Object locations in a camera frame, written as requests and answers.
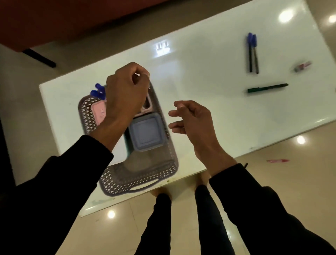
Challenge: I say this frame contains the small white and red eraser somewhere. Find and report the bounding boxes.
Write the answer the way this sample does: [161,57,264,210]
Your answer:
[294,61,312,73]

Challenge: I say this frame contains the white paper sheet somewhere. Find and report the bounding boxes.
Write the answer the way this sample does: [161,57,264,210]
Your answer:
[108,136,129,166]

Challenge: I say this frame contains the person's right leg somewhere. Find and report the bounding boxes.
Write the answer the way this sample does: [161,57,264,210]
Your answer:
[194,184,236,255]

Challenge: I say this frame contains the person's left leg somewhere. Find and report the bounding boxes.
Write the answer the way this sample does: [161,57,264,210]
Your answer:
[134,193,173,255]

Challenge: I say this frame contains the pink rectangular container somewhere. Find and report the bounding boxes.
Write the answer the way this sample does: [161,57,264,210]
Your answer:
[92,102,107,126]

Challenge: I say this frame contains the person's left hand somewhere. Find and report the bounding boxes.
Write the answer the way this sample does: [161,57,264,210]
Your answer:
[104,62,151,130]

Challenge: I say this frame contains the dark green pen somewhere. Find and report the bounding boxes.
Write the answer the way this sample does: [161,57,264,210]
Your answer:
[247,83,289,94]

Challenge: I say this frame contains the grey plastic mesh basket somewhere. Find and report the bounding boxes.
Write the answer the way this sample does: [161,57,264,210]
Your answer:
[78,81,179,197]

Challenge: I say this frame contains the person's right forearm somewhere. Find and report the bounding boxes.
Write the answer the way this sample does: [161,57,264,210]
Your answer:
[195,147,336,255]

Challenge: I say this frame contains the blue-capped black pen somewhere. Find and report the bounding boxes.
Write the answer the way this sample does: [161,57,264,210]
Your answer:
[252,34,260,75]
[247,33,253,73]

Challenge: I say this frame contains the black bar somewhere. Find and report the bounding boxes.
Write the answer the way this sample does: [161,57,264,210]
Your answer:
[22,48,57,68]

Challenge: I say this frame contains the pink and white small box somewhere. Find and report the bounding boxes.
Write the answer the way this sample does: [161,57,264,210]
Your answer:
[135,92,154,118]

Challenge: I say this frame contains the red-brown furniture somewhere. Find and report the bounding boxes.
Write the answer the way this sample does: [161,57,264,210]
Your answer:
[0,0,170,52]

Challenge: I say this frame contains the person's right hand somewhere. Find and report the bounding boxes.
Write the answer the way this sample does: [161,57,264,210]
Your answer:
[168,101,227,158]

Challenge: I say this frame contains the person's left forearm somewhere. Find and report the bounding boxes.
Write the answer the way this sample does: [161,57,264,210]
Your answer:
[0,119,129,255]

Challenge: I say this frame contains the person's foot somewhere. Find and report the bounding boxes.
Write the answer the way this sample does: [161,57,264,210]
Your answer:
[149,186,173,202]
[194,170,212,188]

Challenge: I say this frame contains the person's left foot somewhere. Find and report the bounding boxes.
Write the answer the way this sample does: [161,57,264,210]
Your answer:
[149,186,173,202]

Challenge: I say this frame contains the blue-grey square lidded container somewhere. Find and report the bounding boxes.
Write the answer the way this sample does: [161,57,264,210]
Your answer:
[128,113,166,152]

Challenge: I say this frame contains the person's right foot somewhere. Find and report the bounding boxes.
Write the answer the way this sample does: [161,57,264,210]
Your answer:
[194,170,212,188]

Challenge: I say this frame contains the person's leg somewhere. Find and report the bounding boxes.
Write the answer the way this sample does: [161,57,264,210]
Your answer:
[134,193,173,255]
[194,184,236,255]

